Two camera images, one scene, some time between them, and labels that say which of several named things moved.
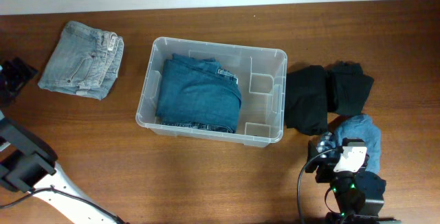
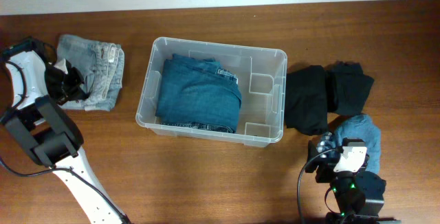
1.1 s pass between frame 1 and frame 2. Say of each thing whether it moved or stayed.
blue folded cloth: stayed
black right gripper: stayed
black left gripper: moved
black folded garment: stayed
